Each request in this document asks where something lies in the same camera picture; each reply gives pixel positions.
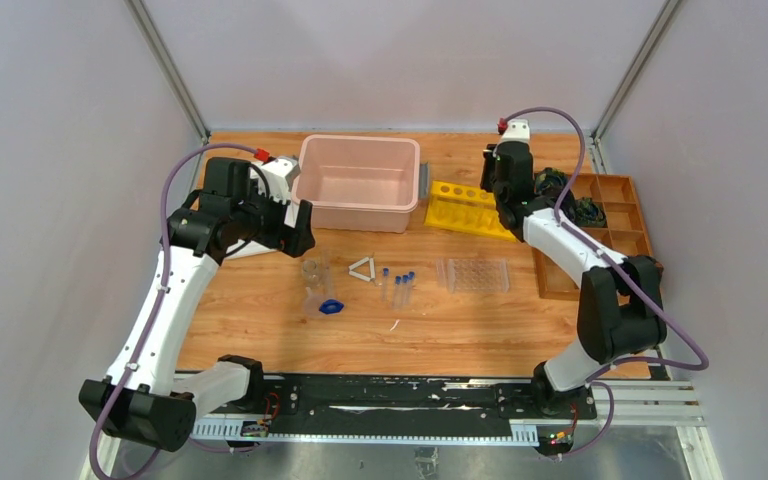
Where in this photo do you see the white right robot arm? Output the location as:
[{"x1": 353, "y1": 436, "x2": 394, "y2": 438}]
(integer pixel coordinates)
[{"x1": 480, "y1": 141, "x2": 667, "y2": 418}]

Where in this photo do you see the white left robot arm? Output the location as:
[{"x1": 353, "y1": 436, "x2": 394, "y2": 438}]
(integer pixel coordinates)
[{"x1": 79, "y1": 157, "x2": 315, "y2": 452}]

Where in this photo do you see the small clear glass beaker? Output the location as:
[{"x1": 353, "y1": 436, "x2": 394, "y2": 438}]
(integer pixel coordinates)
[{"x1": 301, "y1": 259, "x2": 322, "y2": 289}]

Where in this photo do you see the blue floral rolled tie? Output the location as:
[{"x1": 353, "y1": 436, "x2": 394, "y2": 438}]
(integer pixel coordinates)
[{"x1": 534, "y1": 167, "x2": 568, "y2": 196}]

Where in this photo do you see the yellow test tube rack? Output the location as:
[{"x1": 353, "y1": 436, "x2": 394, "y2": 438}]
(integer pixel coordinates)
[{"x1": 424, "y1": 180, "x2": 517, "y2": 242}]

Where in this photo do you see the white clay pipe triangle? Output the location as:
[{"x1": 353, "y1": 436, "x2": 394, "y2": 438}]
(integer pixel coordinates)
[{"x1": 347, "y1": 255, "x2": 377, "y2": 284}]

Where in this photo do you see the pink plastic bin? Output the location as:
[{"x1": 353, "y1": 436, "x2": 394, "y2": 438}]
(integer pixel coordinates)
[{"x1": 291, "y1": 134, "x2": 420, "y2": 233}]

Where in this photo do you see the green floral rolled tie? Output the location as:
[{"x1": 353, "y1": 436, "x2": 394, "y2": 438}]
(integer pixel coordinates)
[{"x1": 574, "y1": 197, "x2": 607, "y2": 228}]

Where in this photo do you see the wooden compartment organizer tray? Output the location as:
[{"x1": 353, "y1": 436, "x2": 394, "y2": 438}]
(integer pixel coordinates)
[{"x1": 532, "y1": 173, "x2": 654, "y2": 301}]

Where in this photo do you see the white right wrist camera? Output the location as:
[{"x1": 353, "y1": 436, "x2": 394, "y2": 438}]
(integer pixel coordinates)
[{"x1": 497, "y1": 118, "x2": 531, "y2": 144}]

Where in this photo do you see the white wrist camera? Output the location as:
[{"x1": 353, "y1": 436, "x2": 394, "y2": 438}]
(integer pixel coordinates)
[
  {"x1": 250, "y1": 156, "x2": 301, "y2": 204},
  {"x1": 497, "y1": 118, "x2": 531, "y2": 144}
]

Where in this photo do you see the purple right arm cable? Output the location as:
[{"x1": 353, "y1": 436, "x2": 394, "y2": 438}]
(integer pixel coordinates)
[{"x1": 497, "y1": 105, "x2": 711, "y2": 460}]

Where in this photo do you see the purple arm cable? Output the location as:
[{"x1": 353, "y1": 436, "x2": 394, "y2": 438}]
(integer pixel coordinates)
[
  {"x1": 87, "y1": 142, "x2": 273, "y2": 480},
  {"x1": 497, "y1": 105, "x2": 711, "y2": 460}
]

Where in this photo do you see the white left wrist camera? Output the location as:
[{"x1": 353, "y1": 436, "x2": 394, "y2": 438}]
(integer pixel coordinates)
[{"x1": 250, "y1": 156, "x2": 301, "y2": 204}]

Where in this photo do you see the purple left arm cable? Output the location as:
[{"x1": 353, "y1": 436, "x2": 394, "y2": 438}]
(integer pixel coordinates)
[{"x1": 87, "y1": 142, "x2": 273, "y2": 480}]

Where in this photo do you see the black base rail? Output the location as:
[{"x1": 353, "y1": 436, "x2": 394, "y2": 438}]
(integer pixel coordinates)
[{"x1": 192, "y1": 373, "x2": 597, "y2": 447}]

